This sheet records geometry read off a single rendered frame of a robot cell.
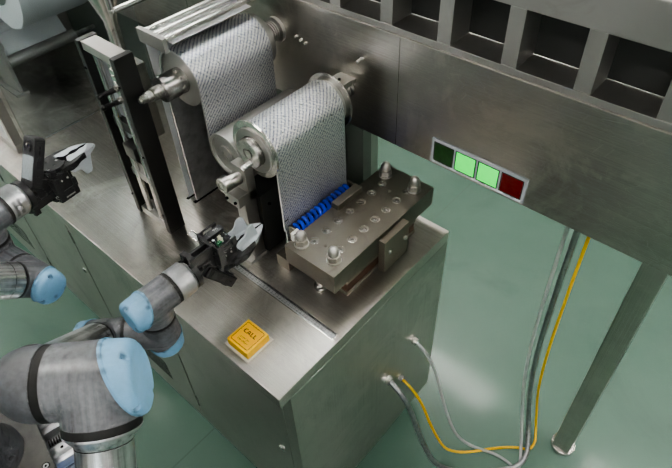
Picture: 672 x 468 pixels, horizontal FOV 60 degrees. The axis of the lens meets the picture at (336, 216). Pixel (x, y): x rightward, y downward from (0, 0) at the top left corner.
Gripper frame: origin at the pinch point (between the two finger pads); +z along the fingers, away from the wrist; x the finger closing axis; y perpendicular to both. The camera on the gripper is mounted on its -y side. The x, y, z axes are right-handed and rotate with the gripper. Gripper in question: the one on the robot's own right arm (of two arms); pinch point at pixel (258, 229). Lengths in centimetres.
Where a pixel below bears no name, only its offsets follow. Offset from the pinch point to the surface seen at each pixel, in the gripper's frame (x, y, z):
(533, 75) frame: -41, 37, 41
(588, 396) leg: -74, -70, 56
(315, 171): -0.2, 4.7, 20.1
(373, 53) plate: -1.9, 28.3, 40.5
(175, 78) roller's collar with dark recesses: 29.0, 26.8, 5.8
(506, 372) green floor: -44, -109, 73
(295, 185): -0.2, 4.9, 13.0
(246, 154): 6.7, 15.7, 5.5
